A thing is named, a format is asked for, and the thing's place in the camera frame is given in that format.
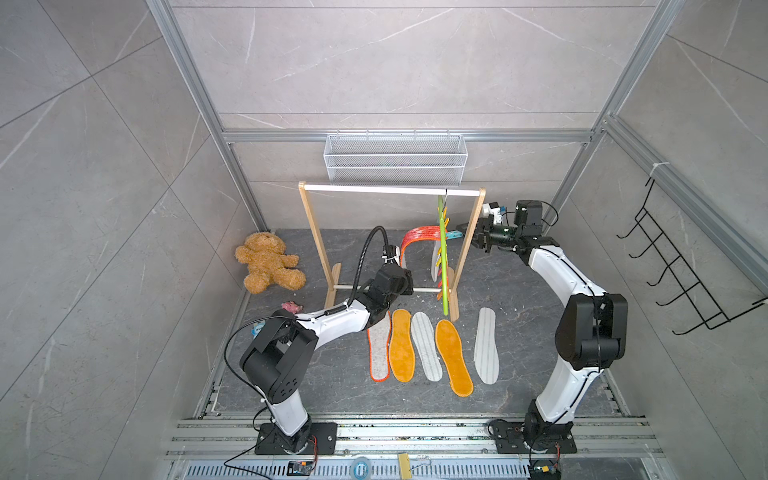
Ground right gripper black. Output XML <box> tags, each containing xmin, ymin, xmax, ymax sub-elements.
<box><xmin>457</xmin><ymin>218</ymin><xmax>522</xmax><ymax>255</ymax></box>

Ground green clip hanger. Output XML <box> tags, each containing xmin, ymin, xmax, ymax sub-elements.
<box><xmin>438</xmin><ymin>195</ymin><xmax>450</xmax><ymax>316</ymax></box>

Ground white striped insole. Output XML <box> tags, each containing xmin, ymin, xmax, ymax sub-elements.
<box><xmin>473</xmin><ymin>307</ymin><xmax>500</xmax><ymax>385</ymax></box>
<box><xmin>410</xmin><ymin>312</ymin><xmax>443</xmax><ymax>382</ymax></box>

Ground orange fuzzy insole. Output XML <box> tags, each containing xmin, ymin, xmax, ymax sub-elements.
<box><xmin>435</xmin><ymin>319</ymin><xmax>474</xmax><ymax>398</ymax></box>

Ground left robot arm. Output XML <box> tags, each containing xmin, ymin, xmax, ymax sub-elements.
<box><xmin>224</xmin><ymin>226</ymin><xmax>413</xmax><ymax>451</ymax></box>

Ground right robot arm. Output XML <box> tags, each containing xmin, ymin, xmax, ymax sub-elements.
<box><xmin>457</xmin><ymin>200</ymin><xmax>628</xmax><ymax>447</ymax></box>

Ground wooden clothes rack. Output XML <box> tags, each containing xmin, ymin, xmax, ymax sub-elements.
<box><xmin>298</xmin><ymin>181</ymin><xmax>487</xmax><ymax>323</ymax></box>

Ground small pink toy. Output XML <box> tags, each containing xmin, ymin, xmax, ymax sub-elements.
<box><xmin>281</xmin><ymin>301</ymin><xmax>304</xmax><ymax>314</ymax></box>

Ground brown teddy bear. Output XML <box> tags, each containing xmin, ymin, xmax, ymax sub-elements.
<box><xmin>235</xmin><ymin>232</ymin><xmax>306</xmax><ymax>295</ymax></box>

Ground small blue toy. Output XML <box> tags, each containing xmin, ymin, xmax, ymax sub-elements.
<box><xmin>251</xmin><ymin>321</ymin><xmax>265</xmax><ymax>337</ymax></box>

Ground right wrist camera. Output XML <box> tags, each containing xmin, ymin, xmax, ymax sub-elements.
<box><xmin>481</xmin><ymin>202</ymin><xmax>506</xmax><ymax>225</ymax></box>

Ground white wire mesh basket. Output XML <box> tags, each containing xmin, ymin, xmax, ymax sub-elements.
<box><xmin>323</xmin><ymin>133</ymin><xmax>469</xmax><ymax>187</ymax></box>

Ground black wall hook rack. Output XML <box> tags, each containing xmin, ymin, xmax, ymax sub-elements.
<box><xmin>616</xmin><ymin>179</ymin><xmax>767</xmax><ymax>336</ymax></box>

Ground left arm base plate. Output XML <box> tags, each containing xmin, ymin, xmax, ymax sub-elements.
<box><xmin>254</xmin><ymin>421</ymin><xmax>338</xmax><ymax>455</ymax></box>

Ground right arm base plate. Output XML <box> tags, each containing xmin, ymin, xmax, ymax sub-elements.
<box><xmin>486</xmin><ymin>419</ymin><xmax>578</xmax><ymax>454</ymax></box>

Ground aluminium floor rail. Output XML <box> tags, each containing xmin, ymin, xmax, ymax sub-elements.
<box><xmin>161</xmin><ymin>416</ymin><xmax>675</xmax><ymax>479</ymax></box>

